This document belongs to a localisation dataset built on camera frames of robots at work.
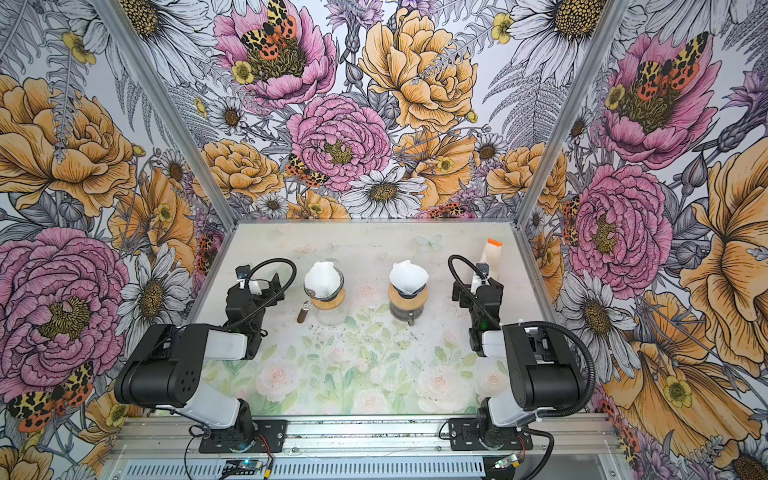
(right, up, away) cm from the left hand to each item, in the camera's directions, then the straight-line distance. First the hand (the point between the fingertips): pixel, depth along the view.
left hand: (264, 284), depth 93 cm
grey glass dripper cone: (+18, -1, -13) cm, 23 cm away
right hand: (+65, 0, 0) cm, 65 cm away
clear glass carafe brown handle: (+20, -11, +3) cm, 23 cm away
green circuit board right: (+67, -39, -22) cm, 81 cm away
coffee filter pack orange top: (+72, +8, +7) cm, 73 cm away
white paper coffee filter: (+20, +2, -7) cm, 21 cm away
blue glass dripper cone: (+44, -2, -8) cm, 44 cm away
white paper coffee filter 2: (+44, +3, -7) cm, 44 cm away
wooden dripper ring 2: (+44, -5, -6) cm, 44 cm away
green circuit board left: (+4, -40, -22) cm, 46 cm away
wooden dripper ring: (+22, -5, -8) cm, 24 cm away
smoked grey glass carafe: (+44, -9, -6) cm, 46 cm away
